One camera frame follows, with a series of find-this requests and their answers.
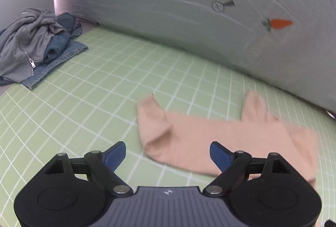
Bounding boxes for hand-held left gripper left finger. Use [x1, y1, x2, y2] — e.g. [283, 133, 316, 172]
[44, 141, 132, 195]

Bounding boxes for blue denim jeans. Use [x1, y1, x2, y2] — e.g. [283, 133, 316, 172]
[0, 12, 89, 90]

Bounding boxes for pale quilt with carrot print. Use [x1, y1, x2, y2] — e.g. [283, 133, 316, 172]
[64, 0, 336, 115]

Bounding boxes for grey zip jacket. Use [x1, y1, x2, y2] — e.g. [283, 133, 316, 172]
[0, 8, 71, 84]

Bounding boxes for green grid bed mat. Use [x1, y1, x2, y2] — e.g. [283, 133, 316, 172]
[0, 26, 336, 227]

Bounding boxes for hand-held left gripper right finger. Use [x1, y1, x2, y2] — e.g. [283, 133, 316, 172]
[203, 141, 291, 196]

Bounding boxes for beige turtleneck sweater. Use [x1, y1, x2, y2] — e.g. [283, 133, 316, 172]
[136, 91, 320, 186]

